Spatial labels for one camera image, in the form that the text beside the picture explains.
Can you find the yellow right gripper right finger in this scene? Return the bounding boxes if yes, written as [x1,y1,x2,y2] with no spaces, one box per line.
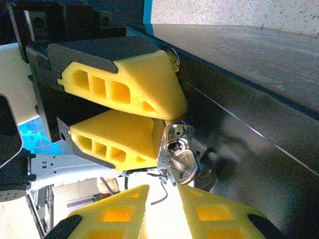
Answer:
[177,185,285,239]

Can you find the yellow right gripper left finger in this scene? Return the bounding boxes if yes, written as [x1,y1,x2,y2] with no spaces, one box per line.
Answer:
[44,184,151,239]

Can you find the silver metal key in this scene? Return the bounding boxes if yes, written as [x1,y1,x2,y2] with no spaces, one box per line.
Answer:
[169,148,198,186]

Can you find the black box with painting print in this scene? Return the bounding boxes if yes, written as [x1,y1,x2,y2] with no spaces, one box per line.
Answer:
[127,23,319,239]

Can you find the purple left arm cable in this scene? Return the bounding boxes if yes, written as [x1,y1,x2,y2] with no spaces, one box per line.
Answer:
[99,176,120,196]

